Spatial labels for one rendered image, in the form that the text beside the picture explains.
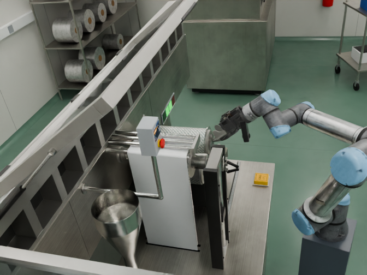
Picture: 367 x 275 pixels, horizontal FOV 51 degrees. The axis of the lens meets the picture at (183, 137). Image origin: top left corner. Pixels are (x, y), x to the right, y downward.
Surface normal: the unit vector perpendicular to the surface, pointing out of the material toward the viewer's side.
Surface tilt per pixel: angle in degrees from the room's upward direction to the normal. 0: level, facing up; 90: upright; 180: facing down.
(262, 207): 0
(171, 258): 0
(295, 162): 0
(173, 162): 90
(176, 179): 90
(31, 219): 90
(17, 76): 90
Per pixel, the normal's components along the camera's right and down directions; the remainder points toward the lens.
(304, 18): -0.26, 0.57
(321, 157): -0.10, -0.82
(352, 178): -0.83, 0.29
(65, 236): 0.96, 0.07
